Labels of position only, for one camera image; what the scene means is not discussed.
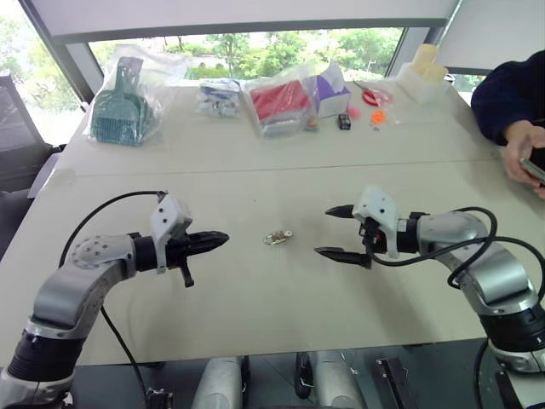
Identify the person's bare hand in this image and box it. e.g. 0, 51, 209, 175
502, 120, 545, 188

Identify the dark window frame pillar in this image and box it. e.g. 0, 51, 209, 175
19, 0, 106, 106

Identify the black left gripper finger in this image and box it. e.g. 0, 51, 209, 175
193, 242, 227, 257
191, 230, 231, 245

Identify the black strap under table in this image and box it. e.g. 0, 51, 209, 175
295, 350, 315, 400

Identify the silver rounded robot leg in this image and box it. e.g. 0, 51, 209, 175
190, 355, 244, 409
315, 349, 368, 409

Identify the person's dark blue sleeve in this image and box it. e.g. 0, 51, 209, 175
470, 49, 545, 147

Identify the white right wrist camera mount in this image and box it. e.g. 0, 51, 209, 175
353, 185, 402, 260

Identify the white container with cream cylinders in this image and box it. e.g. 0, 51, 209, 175
397, 43, 453, 107

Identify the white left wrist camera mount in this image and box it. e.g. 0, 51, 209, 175
149, 191, 194, 275

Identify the bag of blue white items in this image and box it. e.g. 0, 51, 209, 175
196, 78, 243, 120

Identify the large clear plastic bag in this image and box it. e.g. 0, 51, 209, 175
83, 42, 191, 149

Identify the smartphone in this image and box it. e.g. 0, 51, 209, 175
519, 156, 545, 187

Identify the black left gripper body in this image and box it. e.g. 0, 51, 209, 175
164, 233, 197, 289

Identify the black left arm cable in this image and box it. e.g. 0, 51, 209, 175
58, 190, 168, 409

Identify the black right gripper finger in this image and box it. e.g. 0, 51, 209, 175
313, 245, 370, 268
324, 204, 355, 220

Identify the black bracket under table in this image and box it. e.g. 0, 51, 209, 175
495, 369, 524, 409
375, 356, 417, 409

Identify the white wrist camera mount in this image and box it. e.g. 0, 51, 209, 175
149, 191, 194, 275
353, 185, 402, 260

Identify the red item in plastic bag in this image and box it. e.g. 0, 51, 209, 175
244, 63, 319, 141

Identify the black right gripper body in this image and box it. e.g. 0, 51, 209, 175
359, 217, 387, 270

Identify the black cable connector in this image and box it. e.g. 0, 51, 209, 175
144, 386, 175, 409

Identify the purple tissue box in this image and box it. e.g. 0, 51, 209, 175
313, 62, 353, 121

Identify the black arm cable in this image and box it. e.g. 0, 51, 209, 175
58, 190, 168, 409
365, 206, 545, 300

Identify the green plastic scoop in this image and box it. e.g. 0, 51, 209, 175
90, 56, 155, 148

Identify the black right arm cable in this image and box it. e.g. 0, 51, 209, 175
365, 206, 545, 300

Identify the dark office chair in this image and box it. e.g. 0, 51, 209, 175
0, 72, 67, 201

